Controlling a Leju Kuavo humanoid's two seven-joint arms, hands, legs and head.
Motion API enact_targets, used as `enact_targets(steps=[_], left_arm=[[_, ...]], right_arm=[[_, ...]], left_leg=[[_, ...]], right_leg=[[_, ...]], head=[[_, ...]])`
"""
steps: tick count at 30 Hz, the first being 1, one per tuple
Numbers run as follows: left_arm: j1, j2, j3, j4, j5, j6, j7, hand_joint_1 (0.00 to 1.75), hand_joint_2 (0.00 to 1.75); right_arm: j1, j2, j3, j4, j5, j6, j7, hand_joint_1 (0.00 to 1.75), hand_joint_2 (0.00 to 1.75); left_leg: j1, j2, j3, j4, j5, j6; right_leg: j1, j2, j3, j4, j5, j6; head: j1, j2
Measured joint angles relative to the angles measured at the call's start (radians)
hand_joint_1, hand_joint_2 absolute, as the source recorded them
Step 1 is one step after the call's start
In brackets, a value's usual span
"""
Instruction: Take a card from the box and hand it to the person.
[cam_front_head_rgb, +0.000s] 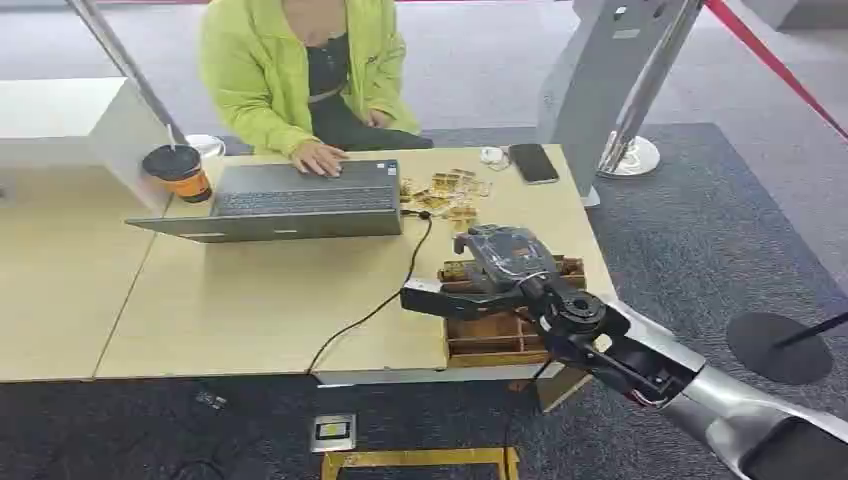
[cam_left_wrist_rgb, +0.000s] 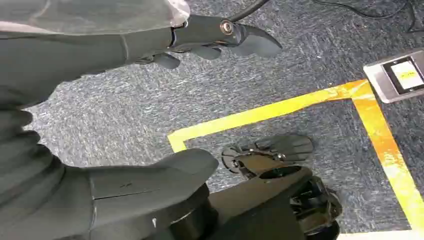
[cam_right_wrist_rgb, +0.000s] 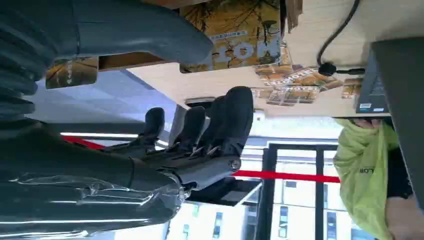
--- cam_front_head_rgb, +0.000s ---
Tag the person's left hand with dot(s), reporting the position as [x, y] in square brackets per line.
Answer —
[379, 119]

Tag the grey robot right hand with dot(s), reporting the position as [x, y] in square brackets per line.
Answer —
[507, 255]

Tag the person's right hand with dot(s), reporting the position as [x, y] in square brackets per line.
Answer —
[319, 159]

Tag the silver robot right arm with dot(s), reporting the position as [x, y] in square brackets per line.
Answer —
[722, 404]

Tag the grey laptop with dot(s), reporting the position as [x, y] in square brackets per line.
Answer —
[311, 199]

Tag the gold card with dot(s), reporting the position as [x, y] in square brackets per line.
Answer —
[434, 203]
[445, 181]
[462, 214]
[464, 173]
[405, 188]

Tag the wooden card box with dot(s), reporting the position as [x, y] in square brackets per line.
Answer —
[490, 341]

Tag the black smartphone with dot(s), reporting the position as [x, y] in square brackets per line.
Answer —
[533, 163]

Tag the white earphones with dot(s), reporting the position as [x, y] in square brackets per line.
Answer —
[493, 157]

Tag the person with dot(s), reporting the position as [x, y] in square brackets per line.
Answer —
[265, 73]

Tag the round white stanchion base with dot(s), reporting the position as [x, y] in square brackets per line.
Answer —
[637, 158]
[206, 145]

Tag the orange cup with black lid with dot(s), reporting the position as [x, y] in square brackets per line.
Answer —
[180, 173]

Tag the white drinking straw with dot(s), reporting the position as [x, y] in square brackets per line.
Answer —
[171, 137]

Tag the grey standing kiosk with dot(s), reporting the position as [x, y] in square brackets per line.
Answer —
[590, 93]

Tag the silver stanchion pole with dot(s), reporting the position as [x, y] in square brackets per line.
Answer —
[646, 86]

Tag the steel floor socket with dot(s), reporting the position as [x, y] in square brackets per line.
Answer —
[333, 432]

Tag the white cabinet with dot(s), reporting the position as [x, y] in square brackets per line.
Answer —
[73, 122]

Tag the small clear floor scrap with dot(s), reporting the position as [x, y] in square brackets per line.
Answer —
[210, 399]

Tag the round black stand base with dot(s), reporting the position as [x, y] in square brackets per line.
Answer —
[768, 354]

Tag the black stand pole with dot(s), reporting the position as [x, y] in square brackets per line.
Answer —
[815, 329]

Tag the red barrier belt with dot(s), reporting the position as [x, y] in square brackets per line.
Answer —
[775, 66]

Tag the yellow wooden frame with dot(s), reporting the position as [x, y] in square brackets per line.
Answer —
[417, 458]

